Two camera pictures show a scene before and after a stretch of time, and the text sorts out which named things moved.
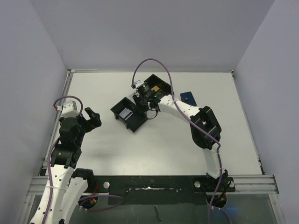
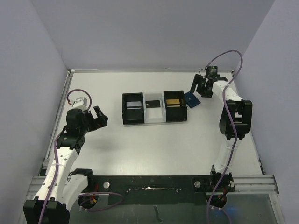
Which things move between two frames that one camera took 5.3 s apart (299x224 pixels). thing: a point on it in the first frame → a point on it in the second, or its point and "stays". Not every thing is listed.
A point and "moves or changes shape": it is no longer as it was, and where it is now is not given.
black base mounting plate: x=160 y=190 stays
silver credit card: x=124 y=113 → x=132 y=104
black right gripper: x=142 y=102 → x=205 y=88
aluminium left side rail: x=68 y=77 stays
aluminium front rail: x=244 y=185 stays
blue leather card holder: x=188 y=97 moves or changes shape
